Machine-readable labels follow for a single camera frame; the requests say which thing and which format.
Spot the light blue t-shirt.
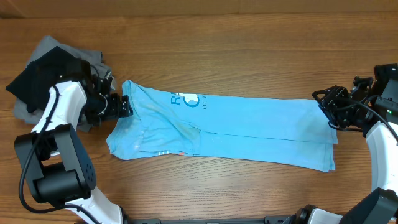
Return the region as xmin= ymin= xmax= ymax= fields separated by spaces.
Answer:
xmin=106 ymin=80 xmax=338 ymax=172

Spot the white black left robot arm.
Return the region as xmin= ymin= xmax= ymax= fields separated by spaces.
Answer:
xmin=14 ymin=58 xmax=133 ymax=223

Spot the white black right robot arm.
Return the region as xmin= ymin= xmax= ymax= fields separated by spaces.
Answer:
xmin=284 ymin=63 xmax=397 ymax=224

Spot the grey folded garment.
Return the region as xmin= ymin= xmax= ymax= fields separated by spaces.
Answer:
xmin=13 ymin=35 xmax=113 ymax=124

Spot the black folded garment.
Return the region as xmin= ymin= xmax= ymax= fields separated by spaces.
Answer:
xmin=6 ymin=47 xmax=90 ymax=113

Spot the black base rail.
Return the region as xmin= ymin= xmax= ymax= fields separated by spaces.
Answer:
xmin=122 ymin=215 xmax=296 ymax=224

